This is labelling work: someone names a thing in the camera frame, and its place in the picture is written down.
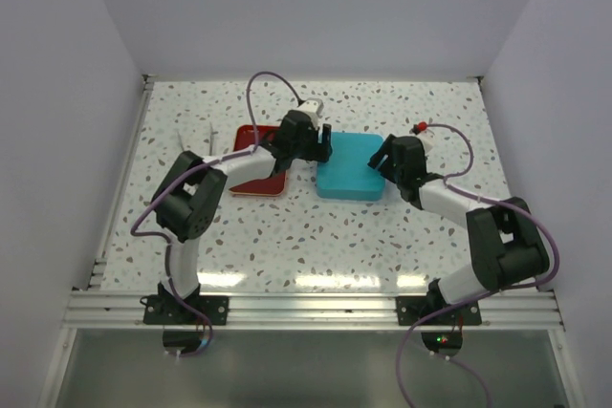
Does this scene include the teal tin lid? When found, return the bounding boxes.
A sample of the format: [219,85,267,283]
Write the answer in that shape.
[316,132,385,189]

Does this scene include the metal tongs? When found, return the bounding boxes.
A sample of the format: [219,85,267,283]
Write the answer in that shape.
[175,120,215,157]

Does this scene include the teal tin box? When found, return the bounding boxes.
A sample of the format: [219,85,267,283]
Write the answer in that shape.
[317,181,384,202]

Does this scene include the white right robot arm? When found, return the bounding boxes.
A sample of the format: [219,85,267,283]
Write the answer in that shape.
[368,135,551,325]

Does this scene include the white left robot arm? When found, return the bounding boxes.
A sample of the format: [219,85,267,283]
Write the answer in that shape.
[152,110,333,325]

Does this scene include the red lacquer tray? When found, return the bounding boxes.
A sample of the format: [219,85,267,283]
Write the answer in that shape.
[229,125,287,197]

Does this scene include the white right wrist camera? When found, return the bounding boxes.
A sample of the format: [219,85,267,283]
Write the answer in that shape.
[411,121,435,154]

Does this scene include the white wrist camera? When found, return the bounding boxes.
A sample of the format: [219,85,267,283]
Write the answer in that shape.
[297,98,324,128]
[411,121,435,154]

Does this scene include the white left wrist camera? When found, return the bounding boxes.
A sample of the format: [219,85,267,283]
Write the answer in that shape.
[297,98,324,128]

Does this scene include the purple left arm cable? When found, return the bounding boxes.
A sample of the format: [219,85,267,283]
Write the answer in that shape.
[129,71,307,359]

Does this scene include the front aluminium mounting rail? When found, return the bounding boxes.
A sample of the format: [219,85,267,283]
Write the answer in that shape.
[61,290,563,332]

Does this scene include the aluminium table frame rail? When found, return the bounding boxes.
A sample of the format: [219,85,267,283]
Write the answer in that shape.
[84,75,156,290]

